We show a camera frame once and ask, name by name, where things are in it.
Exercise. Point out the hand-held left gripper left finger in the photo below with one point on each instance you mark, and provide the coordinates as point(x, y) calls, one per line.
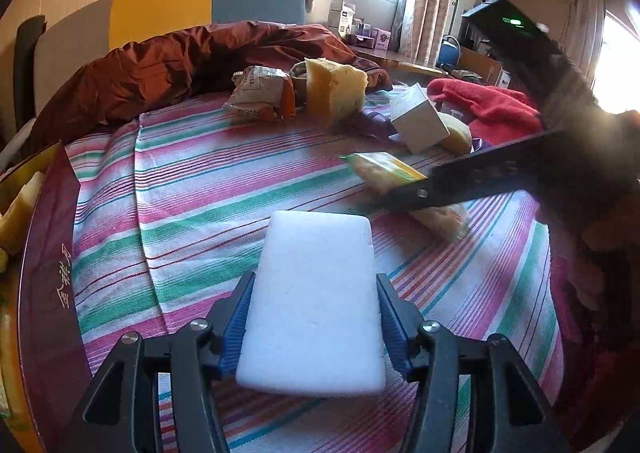
point(235, 328)

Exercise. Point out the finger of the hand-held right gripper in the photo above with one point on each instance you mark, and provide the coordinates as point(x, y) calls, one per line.
point(450, 183)

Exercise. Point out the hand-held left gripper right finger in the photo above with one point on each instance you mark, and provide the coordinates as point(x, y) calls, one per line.
point(395, 333)

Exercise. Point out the white cardboard box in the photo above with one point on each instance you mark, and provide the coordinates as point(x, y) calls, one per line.
point(420, 125)

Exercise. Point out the yellow bread packet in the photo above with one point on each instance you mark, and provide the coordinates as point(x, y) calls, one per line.
point(380, 170)

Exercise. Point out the white foam block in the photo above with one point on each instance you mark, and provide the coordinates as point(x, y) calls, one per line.
point(310, 293)

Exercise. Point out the purple wrapper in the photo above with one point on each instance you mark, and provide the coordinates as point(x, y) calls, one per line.
point(372, 125)

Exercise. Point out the large yellow sponge block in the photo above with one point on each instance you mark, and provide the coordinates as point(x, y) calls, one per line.
point(335, 88)

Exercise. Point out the grey orange snack packet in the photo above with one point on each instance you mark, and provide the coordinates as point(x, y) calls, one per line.
point(255, 88)

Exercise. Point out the red cloth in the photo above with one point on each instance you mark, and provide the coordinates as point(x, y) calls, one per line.
point(490, 103)

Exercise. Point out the wooden desk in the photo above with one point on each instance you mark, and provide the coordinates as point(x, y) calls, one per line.
point(400, 62)

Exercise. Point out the striped bed sheet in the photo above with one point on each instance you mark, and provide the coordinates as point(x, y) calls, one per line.
point(200, 193)

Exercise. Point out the small purple box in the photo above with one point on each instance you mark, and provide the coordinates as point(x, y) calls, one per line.
point(380, 39)

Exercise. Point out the small grey round object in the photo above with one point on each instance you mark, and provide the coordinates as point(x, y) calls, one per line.
point(299, 83)

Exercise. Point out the white carton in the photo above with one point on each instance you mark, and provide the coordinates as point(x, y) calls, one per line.
point(341, 18)

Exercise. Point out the maroon jacket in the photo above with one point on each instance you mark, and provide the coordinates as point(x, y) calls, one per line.
point(150, 68)

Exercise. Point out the grey yellow blue chair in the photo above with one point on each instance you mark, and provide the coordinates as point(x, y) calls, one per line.
point(160, 3)

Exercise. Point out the black rolled mat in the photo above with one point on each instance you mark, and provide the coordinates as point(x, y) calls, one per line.
point(27, 58)

